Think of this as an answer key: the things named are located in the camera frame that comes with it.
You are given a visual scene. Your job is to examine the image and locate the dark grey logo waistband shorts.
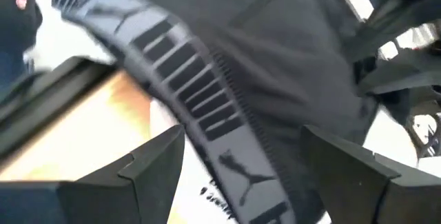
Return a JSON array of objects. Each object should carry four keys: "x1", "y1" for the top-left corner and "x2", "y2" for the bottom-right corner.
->
[{"x1": 51, "y1": 0, "x2": 380, "y2": 224}]

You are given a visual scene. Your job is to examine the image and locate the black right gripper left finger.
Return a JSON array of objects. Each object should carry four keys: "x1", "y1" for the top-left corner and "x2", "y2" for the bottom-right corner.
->
[{"x1": 0, "y1": 124, "x2": 186, "y2": 224}]

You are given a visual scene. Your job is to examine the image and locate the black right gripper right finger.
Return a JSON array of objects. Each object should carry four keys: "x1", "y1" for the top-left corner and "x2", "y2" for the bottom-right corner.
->
[{"x1": 301, "y1": 124, "x2": 441, "y2": 224}]

